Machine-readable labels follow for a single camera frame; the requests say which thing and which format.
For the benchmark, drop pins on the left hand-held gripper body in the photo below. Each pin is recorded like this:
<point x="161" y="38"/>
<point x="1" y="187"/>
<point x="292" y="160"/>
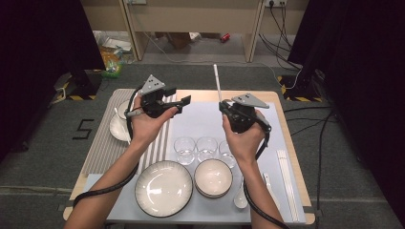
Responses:
<point x="154" y="101"/>

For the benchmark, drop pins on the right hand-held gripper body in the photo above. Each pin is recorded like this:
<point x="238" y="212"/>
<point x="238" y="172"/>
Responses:
<point x="245" y="116"/>

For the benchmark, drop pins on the white plate dark rim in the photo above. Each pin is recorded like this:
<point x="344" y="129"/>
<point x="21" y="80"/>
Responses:
<point x="117" y="130"/>
<point x="164" y="191"/>

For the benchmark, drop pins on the person's right hand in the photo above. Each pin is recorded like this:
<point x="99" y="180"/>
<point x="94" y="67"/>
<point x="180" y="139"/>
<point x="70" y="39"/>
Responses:
<point x="245" y="144"/>

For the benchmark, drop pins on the person's left hand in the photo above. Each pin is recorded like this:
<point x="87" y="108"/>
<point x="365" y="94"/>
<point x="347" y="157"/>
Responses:
<point x="146" y="130"/>

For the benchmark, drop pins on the clear drinking glass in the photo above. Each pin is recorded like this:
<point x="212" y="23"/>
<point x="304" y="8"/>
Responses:
<point x="226" y="157"/>
<point x="184" y="152"/>
<point x="207" y="147"/>

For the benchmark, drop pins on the green snack packet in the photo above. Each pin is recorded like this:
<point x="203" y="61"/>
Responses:
<point x="113" y="70"/>

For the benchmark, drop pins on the large brown cardboard box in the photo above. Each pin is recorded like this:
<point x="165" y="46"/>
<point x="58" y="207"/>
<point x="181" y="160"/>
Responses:
<point x="178" y="39"/>

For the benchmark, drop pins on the yellow snack packet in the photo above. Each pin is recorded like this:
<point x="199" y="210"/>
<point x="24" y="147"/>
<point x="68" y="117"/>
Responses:
<point x="110" y="59"/>

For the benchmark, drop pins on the crumpled white paper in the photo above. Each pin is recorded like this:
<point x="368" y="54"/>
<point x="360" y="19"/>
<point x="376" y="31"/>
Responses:
<point x="195" y="35"/>

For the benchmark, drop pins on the black metal stand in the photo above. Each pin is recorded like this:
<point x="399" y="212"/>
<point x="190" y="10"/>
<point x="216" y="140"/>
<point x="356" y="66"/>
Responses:
<point x="302" y="86"/>
<point x="83" y="83"/>

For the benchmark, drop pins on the red can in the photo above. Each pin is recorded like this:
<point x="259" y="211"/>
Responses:
<point x="225" y="37"/>

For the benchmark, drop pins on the white ceramic spoon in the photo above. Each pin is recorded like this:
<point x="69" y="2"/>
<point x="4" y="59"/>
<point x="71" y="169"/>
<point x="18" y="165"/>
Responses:
<point x="240" y="201"/>
<point x="267" y="181"/>

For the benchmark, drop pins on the striped beige placemat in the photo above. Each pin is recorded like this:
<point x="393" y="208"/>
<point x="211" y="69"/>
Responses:
<point x="102" y="149"/>

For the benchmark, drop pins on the clear plastic bag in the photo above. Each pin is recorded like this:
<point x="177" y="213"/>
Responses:
<point x="114" y="43"/>

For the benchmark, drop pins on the beige office desk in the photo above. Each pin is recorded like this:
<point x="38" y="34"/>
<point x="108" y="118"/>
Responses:
<point x="191" y="19"/>

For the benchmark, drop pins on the person in black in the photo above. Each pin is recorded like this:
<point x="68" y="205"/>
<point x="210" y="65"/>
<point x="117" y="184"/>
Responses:
<point x="38" y="63"/>

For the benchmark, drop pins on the black curtain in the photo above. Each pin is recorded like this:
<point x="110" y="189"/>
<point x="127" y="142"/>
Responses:
<point x="366" y="79"/>

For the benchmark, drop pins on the white wall socket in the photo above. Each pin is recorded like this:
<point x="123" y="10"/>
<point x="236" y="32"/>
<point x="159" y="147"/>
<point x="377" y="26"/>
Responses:
<point x="277" y="4"/>

